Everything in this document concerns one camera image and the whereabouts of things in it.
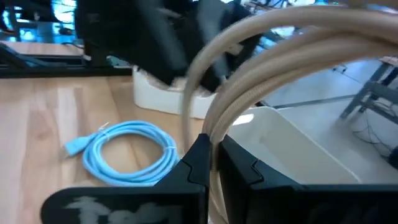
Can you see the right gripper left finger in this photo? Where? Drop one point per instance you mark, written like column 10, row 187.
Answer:
column 174, row 202

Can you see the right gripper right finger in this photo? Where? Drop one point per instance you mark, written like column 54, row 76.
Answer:
column 264, row 205

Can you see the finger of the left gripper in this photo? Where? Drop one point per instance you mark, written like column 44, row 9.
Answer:
column 168, row 53
column 214, row 56

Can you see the white plastic bin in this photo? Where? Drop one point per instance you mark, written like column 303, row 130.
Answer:
column 161, row 102

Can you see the grey metal stand legs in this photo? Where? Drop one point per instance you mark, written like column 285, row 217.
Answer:
column 370, row 87

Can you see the black metal rig frame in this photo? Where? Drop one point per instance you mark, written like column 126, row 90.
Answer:
column 62, row 70

